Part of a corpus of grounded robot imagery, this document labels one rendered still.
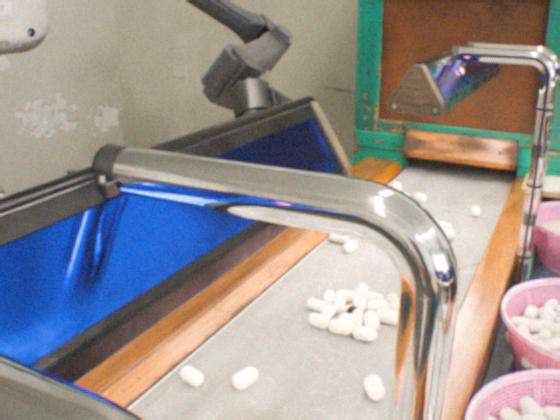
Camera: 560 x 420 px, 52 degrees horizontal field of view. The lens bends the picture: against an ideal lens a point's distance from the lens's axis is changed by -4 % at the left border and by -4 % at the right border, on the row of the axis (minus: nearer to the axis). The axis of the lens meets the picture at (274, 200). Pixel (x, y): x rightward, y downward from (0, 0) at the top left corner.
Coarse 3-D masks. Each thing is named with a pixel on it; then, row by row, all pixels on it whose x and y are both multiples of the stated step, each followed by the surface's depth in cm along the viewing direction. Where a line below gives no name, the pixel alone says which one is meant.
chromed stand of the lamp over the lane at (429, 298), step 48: (144, 192) 26; (192, 192) 25; (240, 192) 24; (288, 192) 23; (336, 192) 22; (384, 192) 22; (384, 240) 21; (432, 240) 21; (432, 288) 21; (432, 336) 22; (0, 384) 10; (48, 384) 10; (432, 384) 22
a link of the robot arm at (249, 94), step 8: (240, 80) 87; (248, 80) 86; (256, 80) 86; (232, 88) 87; (240, 88) 86; (248, 88) 85; (256, 88) 85; (264, 88) 86; (272, 88) 90; (232, 96) 87; (240, 96) 85; (248, 96) 85; (256, 96) 85; (264, 96) 86; (272, 96) 90; (232, 104) 87; (240, 104) 85; (248, 104) 84; (256, 104) 84; (264, 104) 85; (272, 104) 90; (240, 112) 85
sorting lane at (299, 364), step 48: (432, 192) 145; (480, 192) 145; (480, 240) 115; (288, 288) 97; (336, 288) 96; (384, 288) 96; (240, 336) 83; (288, 336) 83; (336, 336) 82; (384, 336) 82; (288, 384) 72; (336, 384) 72; (384, 384) 72
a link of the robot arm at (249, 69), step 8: (240, 56) 88; (248, 56) 91; (248, 64) 87; (240, 72) 87; (248, 72) 88; (256, 72) 89; (232, 80) 88; (264, 80) 92; (208, 96) 91; (224, 96) 89; (280, 96) 90; (216, 104) 90; (224, 104) 90
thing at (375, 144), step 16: (368, 144) 168; (384, 144) 165; (400, 144) 163; (400, 160) 165; (416, 160) 175; (432, 160) 174; (528, 160) 148; (464, 176) 158; (480, 176) 159; (496, 176) 159; (512, 176) 159
